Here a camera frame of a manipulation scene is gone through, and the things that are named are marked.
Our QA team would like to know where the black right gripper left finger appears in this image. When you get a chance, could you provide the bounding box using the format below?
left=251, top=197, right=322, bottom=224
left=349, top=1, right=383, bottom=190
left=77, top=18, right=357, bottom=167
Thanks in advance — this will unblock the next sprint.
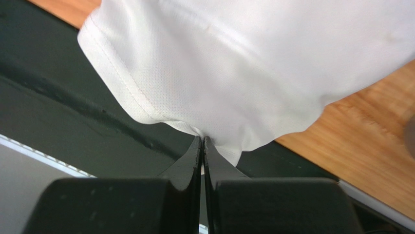
left=23, top=137, right=203, bottom=234

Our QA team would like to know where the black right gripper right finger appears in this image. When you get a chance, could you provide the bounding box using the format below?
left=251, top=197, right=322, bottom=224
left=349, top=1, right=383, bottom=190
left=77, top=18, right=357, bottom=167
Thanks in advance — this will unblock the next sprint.
left=203, top=137, right=363, bottom=234

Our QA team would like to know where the white t shirt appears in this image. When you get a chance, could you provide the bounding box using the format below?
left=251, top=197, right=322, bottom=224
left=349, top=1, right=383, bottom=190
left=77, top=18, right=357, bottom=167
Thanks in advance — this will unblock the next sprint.
left=78, top=0, right=415, bottom=165

